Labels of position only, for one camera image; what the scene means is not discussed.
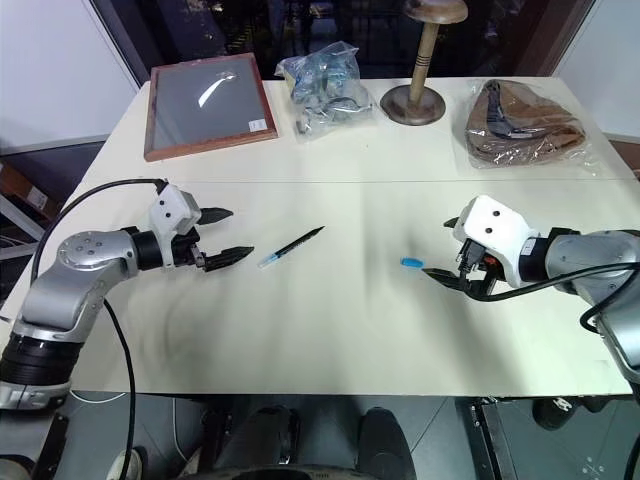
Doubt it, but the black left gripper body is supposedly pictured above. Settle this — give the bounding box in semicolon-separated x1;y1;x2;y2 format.
172;223;209;274

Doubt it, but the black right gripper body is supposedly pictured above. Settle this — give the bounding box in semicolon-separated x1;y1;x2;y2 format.
454;236;502;298

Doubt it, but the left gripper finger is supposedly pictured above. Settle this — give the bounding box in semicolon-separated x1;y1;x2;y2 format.
202;245;256;273
199;206;235;227

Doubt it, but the black pen with blue end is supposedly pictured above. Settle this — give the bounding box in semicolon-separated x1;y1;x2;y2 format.
256;225;328;270

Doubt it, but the brown cloth in plastic bag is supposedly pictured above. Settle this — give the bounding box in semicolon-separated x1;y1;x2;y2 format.
451;78;610;180

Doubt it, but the wooden hat stand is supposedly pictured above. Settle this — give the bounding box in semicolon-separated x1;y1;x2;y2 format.
379;0;468;127

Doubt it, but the clear plastic bag of parts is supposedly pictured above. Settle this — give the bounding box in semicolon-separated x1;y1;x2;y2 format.
274;41;377;145

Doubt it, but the black shoe with white logo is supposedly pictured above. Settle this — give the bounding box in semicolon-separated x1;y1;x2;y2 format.
531;394;607;431

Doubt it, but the dark rounded shape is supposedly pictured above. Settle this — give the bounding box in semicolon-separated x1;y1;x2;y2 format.
359;406;417;480

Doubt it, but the metal storage shelf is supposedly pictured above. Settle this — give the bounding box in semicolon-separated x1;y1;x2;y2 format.
0;158;52;242

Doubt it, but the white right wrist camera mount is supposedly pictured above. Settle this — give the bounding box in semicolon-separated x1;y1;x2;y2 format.
451;195;544;289

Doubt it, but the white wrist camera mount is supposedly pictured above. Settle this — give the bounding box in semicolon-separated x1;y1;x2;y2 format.
451;195;544;289
148;183;204;267

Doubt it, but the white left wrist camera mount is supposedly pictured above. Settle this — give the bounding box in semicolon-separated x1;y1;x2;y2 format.
148;183;204;267

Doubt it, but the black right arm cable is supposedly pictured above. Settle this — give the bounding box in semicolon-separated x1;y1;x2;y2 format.
467;261;640;337

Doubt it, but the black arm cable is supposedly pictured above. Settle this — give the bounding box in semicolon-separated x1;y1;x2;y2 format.
29;177;169;480
467;261;640;337

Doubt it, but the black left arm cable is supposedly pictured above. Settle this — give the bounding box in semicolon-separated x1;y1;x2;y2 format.
29;177;169;480

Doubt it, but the wooden picture frame with glass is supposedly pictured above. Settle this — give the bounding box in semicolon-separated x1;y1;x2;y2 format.
143;55;280;163

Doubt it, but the black metal floor frame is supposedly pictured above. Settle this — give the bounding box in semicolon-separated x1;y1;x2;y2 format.
468;397;524;480

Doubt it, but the white floor cable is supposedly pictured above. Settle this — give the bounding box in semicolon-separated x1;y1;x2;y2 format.
68;389;127;403

